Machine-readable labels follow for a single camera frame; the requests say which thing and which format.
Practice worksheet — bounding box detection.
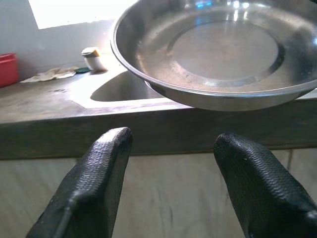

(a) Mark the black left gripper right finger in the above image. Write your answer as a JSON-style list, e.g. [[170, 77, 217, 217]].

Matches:
[[213, 132, 317, 238]]

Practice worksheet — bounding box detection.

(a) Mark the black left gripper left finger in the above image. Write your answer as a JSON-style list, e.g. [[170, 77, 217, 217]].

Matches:
[[26, 126, 133, 238]]

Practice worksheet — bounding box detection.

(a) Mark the round steel plate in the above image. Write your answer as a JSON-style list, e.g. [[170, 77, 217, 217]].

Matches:
[[110, 0, 317, 112]]

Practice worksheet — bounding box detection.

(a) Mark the stainless steel sink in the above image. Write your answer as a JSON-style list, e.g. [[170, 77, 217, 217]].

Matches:
[[70, 70, 317, 110]]

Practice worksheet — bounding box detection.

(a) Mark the white crumpled cloth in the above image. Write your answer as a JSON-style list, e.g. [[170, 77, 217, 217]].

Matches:
[[19, 66, 78, 84]]

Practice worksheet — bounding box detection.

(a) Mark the white cup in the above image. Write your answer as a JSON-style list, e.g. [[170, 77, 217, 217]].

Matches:
[[83, 53, 108, 72]]

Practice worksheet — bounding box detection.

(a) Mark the red plastic basin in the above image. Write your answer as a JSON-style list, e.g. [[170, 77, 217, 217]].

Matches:
[[0, 53, 19, 88]]

